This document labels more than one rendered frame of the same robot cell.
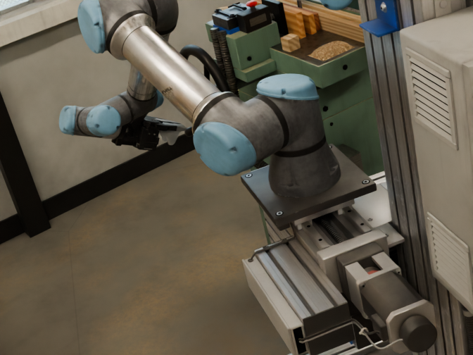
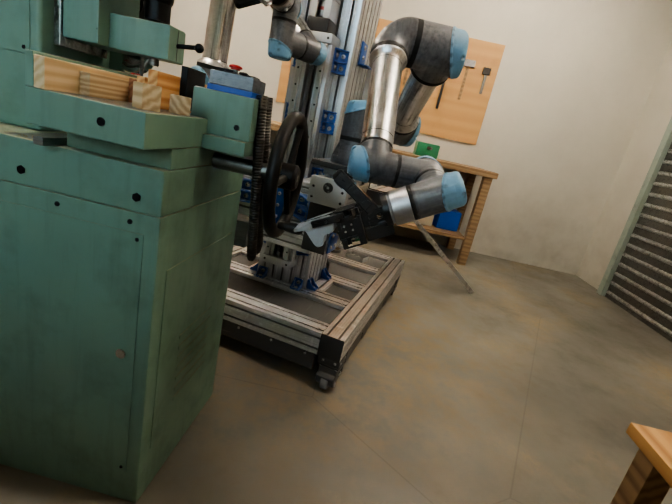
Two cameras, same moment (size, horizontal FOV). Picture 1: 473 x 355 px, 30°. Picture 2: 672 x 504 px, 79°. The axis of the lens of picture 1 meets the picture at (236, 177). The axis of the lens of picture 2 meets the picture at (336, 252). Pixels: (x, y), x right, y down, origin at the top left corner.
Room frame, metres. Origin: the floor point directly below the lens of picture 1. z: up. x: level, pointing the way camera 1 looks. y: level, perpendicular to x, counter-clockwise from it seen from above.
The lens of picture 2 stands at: (2.99, 0.59, 0.94)
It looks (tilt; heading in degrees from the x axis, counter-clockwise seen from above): 17 degrees down; 208
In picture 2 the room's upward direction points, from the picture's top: 12 degrees clockwise
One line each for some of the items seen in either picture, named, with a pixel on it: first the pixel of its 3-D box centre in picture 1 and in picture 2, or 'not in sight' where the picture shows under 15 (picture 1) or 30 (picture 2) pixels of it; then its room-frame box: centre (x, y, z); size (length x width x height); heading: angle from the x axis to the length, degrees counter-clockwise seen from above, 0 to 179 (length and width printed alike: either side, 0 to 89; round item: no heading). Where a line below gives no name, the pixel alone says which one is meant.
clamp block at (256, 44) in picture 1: (246, 41); (233, 116); (2.27, -0.11, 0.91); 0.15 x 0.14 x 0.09; 24
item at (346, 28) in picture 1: (319, 20); (170, 99); (2.28, -0.32, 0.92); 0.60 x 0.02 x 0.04; 24
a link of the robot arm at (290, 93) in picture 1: (288, 109); (362, 119); (1.62, -0.13, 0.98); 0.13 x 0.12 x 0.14; 122
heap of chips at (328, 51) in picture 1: (330, 48); not in sight; (2.09, -0.31, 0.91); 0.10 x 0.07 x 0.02; 114
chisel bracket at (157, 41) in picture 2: not in sight; (147, 43); (2.36, -0.31, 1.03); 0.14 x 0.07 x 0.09; 114
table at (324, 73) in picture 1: (275, 45); (195, 128); (2.30, -0.19, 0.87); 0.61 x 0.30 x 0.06; 24
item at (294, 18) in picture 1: (277, 17); (180, 94); (2.33, -0.22, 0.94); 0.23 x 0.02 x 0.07; 24
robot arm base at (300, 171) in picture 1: (300, 158); (353, 151); (1.62, -0.14, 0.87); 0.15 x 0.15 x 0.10
